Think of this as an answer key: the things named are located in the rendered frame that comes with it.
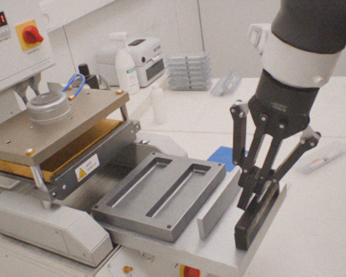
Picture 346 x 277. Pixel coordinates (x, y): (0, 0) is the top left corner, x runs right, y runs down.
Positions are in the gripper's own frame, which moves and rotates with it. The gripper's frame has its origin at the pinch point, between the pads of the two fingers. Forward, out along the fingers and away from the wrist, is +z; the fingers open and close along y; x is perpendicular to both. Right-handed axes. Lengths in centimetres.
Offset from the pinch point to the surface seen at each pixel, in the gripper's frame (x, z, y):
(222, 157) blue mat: 48, 36, -17
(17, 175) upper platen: -8.6, 14.8, -40.5
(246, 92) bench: 97, 40, -26
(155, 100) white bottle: 65, 38, -50
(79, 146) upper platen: -0.3, 8.8, -32.6
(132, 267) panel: -11.2, 17.9, -12.4
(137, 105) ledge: 69, 47, -59
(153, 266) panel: -6.2, 22.0, -10.6
